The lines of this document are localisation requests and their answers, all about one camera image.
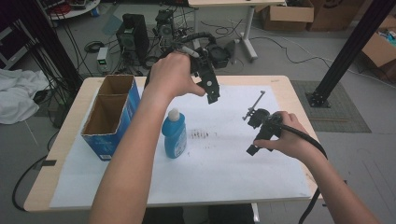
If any person's right hand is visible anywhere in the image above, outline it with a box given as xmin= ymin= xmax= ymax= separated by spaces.
xmin=253 ymin=111 xmax=319 ymax=163

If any grey floor mat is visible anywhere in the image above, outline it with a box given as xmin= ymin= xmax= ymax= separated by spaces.
xmin=290 ymin=79 xmax=373 ymax=134

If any blue open cardboard box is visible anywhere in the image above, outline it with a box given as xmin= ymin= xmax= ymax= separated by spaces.
xmin=80 ymin=74 xmax=142 ymax=162

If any black corrugated left gripper cable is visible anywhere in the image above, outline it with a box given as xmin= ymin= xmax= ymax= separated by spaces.
xmin=177 ymin=32 xmax=218 ymax=49

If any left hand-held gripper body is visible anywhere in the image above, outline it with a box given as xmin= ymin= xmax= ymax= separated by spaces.
xmin=189 ymin=46 xmax=220 ymax=95

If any black metal stand post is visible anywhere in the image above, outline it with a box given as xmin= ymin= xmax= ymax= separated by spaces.
xmin=305 ymin=0 xmax=396 ymax=108

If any coiled black cable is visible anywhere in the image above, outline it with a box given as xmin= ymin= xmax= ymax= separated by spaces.
xmin=84 ymin=40 xmax=106 ymax=54

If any black computer tower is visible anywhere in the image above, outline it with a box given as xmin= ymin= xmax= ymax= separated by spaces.
xmin=115 ymin=13 xmax=150 ymax=65

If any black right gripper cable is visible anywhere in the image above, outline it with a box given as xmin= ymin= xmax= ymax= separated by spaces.
xmin=278 ymin=123 xmax=329 ymax=224

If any white-legged wooden table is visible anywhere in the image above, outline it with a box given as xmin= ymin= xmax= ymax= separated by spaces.
xmin=187 ymin=0 xmax=287 ymax=62

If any white table leg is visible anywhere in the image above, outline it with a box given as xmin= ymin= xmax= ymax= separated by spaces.
xmin=250 ymin=203 xmax=262 ymax=224

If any person's left hand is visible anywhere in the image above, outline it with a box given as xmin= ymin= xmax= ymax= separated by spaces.
xmin=145 ymin=50 xmax=206 ymax=103

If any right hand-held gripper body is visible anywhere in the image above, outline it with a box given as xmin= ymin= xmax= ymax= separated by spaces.
xmin=242 ymin=90 xmax=285 ymax=149

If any black stand with cables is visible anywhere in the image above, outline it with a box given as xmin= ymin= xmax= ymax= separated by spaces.
xmin=17 ymin=0 xmax=84 ymax=91

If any white paper sheet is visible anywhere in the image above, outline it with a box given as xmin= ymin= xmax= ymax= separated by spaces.
xmin=49 ymin=84 xmax=313 ymax=209

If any brown cardboard box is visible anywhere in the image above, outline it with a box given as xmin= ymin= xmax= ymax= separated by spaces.
xmin=306 ymin=0 xmax=366 ymax=33
xmin=361 ymin=15 xmax=396 ymax=68
xmin=261 ymin=0 xmax=316 ymax=33

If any black floor cable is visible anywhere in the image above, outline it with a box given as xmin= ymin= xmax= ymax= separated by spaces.
xmin=11 ymin=154 xmax=49 ymax=213

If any white cloth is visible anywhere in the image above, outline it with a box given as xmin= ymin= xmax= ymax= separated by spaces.
xmin=0 ymin=67 xmax=51 ymax=126

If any round white table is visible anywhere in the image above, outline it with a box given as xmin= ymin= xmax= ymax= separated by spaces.
xmin=36 ymin=0 xmax=102 ymax=21

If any black round fan device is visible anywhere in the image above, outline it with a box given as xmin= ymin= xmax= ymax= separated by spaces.
xmin=205 ymin=41 xmax=233 ymax=70

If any blue bottle with white cap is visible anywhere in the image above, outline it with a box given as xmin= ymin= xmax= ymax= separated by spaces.
xmin=161 ymin=107 xmax=189 ymax=160

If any open electronics case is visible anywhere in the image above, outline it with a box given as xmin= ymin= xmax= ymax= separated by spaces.
xmin=153 ymin=8 xmax=177 ymax=49

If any long thin floor cable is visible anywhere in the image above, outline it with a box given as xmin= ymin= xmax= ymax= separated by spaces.
xmin=200 ymin=18 xmax=396 ymax=90

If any white power supply unit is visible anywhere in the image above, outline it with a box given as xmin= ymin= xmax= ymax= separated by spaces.
xmin=96 ymin=46 xmax=110 ymax=75

